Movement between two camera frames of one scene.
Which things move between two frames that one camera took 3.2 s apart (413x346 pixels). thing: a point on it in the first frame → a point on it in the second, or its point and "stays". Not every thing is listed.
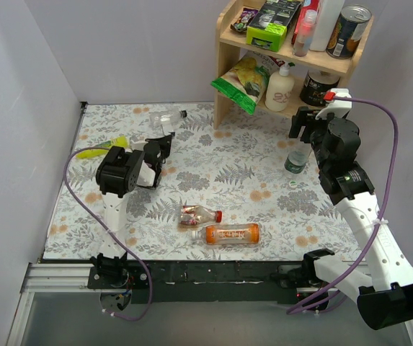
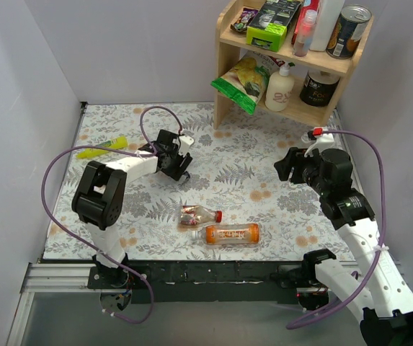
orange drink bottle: x=228 y=234 stays
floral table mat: x=246 y=192 stays
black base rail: x=212 y=282 stays
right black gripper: x=303 y=120 → x=293 y=166
